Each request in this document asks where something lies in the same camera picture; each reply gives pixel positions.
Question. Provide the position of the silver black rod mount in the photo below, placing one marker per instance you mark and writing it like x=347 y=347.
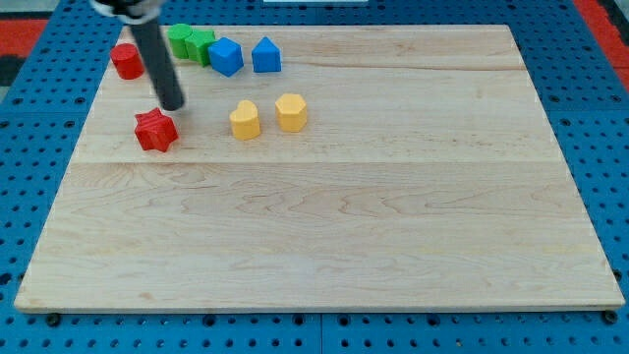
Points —
x=129 y=12

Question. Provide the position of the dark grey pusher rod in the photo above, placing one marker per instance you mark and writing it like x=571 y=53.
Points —
x=158 y=64

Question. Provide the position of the red star block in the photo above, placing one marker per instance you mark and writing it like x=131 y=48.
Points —
x=155 y=130

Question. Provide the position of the green star block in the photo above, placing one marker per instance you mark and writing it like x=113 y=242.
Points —
x=197 y=44

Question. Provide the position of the green cylinder block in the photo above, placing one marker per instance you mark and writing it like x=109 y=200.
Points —
x=177 y=35

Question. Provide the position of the red cylinder block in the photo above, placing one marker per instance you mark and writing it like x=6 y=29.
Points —
x=127 y=61

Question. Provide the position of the blue cube block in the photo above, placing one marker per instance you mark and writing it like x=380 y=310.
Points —
x=226 y=56

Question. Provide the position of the blue triangular prism block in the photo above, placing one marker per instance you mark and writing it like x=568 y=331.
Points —
x=266 y=56

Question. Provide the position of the yellow heart block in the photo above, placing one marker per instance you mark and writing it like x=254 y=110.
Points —
x=244 y=121

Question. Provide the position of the yellow hexagon block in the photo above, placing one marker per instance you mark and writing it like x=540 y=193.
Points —
x=291 y=112

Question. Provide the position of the light wooden board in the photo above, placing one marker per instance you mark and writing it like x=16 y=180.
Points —
x=427 y=179

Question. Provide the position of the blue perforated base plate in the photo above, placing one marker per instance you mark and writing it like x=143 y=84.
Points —
x=582 y=94

